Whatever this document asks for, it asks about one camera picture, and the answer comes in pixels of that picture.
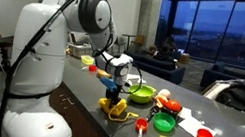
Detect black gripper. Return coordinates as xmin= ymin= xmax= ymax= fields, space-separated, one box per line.
xmin=103 ymin=82 xmax=126 ymax=109

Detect yellow crocheted cloth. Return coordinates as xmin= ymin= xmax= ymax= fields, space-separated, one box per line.
xmin=95 ymin=94 xmax=142 ymax=126

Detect brown counter cabinet drawers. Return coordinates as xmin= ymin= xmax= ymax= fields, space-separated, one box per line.
xmin=41 ymin=79 xmax=141 ymax=137

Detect lime green plastic bowl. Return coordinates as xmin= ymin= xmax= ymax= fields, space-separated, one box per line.
xmin=126 ymin=81 xmax=158 ymax=106

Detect folded white paper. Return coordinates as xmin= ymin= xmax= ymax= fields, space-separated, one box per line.
xmin=127 ymin=73 xmax=143 ymax=83

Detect crumpled white wrapper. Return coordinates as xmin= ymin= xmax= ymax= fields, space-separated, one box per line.
xmin=136 ymin=77 xmax=148 ymax=86

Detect small red measuring cup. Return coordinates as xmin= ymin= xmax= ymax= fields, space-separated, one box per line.
xmin=133 ymin=116 xmax=150 ymax=137

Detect tiny red cup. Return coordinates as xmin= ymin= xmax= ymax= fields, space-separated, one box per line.
xmin=88 ymin=64 xmax=98 ymax=73

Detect black kitchen utensil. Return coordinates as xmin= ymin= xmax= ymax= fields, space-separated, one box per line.
xmin=145 ymin=104 xmax=162 ymax=123

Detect yellow plastic container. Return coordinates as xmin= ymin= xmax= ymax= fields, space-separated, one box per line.
xmin=79 ymin=53 xmax=95 ymax=66

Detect white round toy food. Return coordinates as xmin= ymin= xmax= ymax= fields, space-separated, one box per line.
xmin=157 ymin=87 xmax=172 ymax=100

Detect small green plastic bowl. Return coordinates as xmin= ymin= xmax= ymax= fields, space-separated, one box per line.
xmin=150 ymin=110 xmax=178 ymax=134

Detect small black box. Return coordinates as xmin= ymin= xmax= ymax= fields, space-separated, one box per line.
xmin=159 ymin=105 xmax=181 ymax=121

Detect orange red toy ball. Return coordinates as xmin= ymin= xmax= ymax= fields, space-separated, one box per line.
xmin=162 ymin=97 xmax=184 ymax=113

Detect navy blue sofa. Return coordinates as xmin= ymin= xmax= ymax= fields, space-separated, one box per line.
xmin=120 ymin=50 xmax=188 ymax=86

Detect metal tray container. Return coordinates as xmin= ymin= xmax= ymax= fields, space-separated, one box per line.
xmin=65 ymin=41 xmax=95 ymax=61

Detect seated person facing forward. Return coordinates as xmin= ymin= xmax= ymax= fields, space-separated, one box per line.
xmin=140 ymin=42 xmax=159 ymax=59

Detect tall dark bistro table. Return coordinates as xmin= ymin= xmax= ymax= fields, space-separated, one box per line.
xmin=119 ymin=32 xmax=137 ymax=53

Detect wooden background chair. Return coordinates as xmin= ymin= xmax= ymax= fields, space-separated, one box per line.
xmin=133 ymin=33 xmax=147 ymax=47

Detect seated person dark clothes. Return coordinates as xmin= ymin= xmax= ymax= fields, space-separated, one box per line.
xmin=154 ymin=33 xmax=182 ymax=64

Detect small white paper sheet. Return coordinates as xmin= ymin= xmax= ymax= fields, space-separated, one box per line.
xmin=178 ymin=106 xmax=194 ymax=121

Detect wooden box side table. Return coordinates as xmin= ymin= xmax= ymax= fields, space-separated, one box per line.
xmin=178 ymin=51 xmax=191 ymax=66

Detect large white paper sheet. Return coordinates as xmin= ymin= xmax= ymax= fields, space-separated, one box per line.
xmin=176 ymin=114 xmax=219 ymax=137

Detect grey concrete pillar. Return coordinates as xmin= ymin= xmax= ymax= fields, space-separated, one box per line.
xmin=132 ymin=0 xmax=163 ymax=48

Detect grey white jacket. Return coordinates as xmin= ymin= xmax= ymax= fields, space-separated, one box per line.
xmin=199 ymin=72 xmax=245 ymax=118

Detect navy blue armchair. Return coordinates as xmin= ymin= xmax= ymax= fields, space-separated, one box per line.
xmin=199 ymin=59 xmax=245 ymax=95

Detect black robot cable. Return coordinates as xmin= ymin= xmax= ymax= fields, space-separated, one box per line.
xmin=0 ymin=0 xmax=159 ymax=137

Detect large glass window wall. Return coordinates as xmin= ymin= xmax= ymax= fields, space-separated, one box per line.
xmin=153 ymin=0 xmax=245 ymax=71

